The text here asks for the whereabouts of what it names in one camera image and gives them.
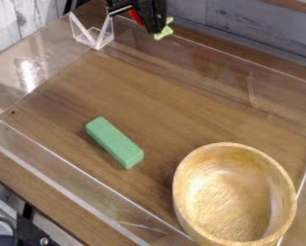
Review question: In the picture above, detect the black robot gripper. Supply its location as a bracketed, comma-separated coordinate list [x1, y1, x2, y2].
[106, 0, 167, 34]

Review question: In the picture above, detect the red plush strawberry toy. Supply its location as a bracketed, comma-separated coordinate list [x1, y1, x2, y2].
[127, 9, 175, 41]

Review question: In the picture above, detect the green rectangular block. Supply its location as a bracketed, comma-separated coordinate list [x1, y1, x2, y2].
[85, 116, 144, 169]

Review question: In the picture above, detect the wooden bowl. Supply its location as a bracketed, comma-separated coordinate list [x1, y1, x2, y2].
[172, 142, 296, 246]

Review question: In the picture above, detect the clear acrylic table enclosure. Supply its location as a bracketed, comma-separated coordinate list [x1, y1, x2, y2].
[0, 16, 306, 246]

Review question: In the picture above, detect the black cable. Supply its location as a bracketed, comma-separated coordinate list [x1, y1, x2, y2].
[0, 215, 18, 246]

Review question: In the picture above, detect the black clamp mount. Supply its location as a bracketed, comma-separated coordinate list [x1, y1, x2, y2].
[17, 214, 60, 246]

